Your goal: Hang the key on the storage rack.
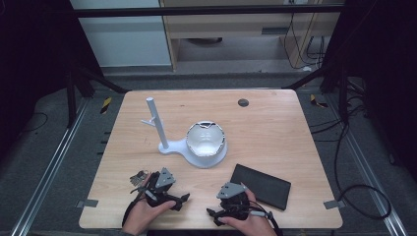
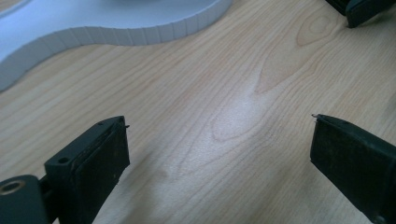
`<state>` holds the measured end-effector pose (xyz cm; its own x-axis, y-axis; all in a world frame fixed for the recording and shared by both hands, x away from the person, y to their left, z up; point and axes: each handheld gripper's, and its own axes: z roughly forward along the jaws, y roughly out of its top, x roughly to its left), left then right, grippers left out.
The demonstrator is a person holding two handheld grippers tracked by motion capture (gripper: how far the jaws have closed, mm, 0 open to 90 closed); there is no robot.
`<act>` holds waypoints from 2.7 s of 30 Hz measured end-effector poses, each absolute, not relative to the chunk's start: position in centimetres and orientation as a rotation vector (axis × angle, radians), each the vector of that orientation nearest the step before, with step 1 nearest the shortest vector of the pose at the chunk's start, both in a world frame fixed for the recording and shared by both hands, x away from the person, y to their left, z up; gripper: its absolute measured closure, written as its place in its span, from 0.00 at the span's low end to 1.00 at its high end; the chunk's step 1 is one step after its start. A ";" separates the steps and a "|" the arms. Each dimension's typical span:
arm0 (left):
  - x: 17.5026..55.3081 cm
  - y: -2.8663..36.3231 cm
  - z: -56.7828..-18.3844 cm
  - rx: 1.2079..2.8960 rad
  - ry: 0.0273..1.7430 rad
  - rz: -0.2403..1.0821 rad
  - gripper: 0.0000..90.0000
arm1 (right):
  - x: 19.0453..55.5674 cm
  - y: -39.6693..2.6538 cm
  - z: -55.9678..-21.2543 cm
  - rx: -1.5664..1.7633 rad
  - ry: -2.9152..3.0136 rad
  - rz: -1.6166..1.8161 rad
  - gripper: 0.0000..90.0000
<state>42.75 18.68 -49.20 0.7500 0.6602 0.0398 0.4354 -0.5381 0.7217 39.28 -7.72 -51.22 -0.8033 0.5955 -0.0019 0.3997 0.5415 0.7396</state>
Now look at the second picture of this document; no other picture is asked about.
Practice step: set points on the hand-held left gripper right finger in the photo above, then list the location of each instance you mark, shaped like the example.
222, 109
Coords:
355, 161

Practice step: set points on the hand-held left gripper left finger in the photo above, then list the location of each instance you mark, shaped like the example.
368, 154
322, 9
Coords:
90, 165

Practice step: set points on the white bowl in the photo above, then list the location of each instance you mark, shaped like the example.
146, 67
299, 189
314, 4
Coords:
93, 15

